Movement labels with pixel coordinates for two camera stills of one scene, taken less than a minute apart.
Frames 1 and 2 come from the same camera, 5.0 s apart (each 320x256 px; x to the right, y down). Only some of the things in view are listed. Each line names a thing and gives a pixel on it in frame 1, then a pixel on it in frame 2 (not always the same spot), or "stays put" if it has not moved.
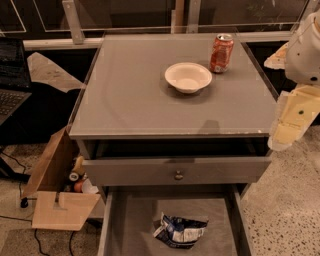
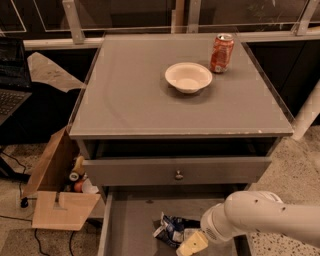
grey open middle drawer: [127, 225] stays put
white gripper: [304, 55] → [210, 227]
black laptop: [15, 88] stays put
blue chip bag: [180, 232] stays put
